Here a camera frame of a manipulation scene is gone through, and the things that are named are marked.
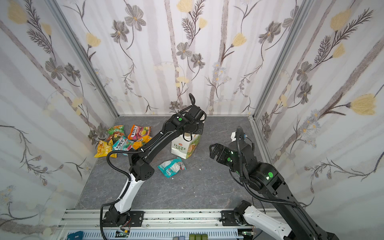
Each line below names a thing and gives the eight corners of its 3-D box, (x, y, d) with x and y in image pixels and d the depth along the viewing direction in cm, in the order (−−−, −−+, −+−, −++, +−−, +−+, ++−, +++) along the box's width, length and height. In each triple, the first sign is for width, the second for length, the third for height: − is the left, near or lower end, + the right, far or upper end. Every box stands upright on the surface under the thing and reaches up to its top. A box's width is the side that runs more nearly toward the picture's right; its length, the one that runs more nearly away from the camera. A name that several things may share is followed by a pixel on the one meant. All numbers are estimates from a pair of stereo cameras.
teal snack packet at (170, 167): (165, 182, 88) (164, 179, 83) (158, 169, 93) (157, 165, 89) (186, 170, 93) (186, 166, 89) (178, 158, 98) (178, 154, 94)
